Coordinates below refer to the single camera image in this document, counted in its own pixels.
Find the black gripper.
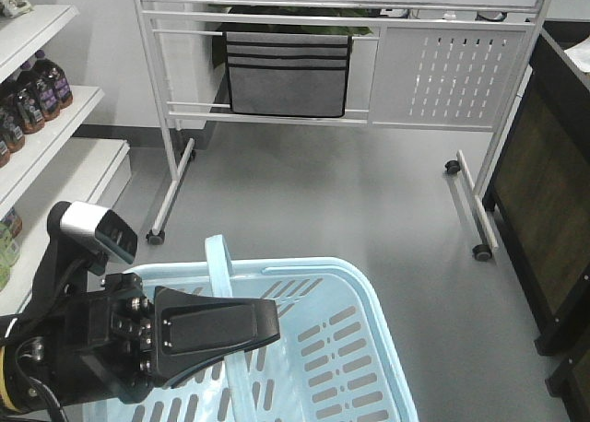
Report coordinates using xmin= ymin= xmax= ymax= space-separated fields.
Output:
xmin=47 ymin=273 xmax=280 ymax=404

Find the light blue plastic basket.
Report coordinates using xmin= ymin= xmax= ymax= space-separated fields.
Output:
xmin=83 ymin=236 xmax=418 ymax=421

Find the grey fabric pocket organizer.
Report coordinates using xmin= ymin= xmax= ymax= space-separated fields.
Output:
xmin=224 ymin=31 xmax=353 ymax=118

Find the white store shelf unit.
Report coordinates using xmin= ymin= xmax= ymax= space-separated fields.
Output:
xmin=0 ymin=5 xmax=133 ymax=317

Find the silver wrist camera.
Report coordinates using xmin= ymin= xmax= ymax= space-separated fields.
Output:
xmin=47 ymin=201 xmax=137 ymax=275

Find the dark wooden cabinet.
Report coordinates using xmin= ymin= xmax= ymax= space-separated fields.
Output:
xmin=481 ymin=19 xmax=590 ymax=398

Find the white rolling whiteboard stand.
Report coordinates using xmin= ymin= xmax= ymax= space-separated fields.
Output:
xmin=134 ymin=0 xmax=551 ymax=261

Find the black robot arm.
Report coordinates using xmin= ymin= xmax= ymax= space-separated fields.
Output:
xmin=1 ymin=245 xmax=280 ymax=421

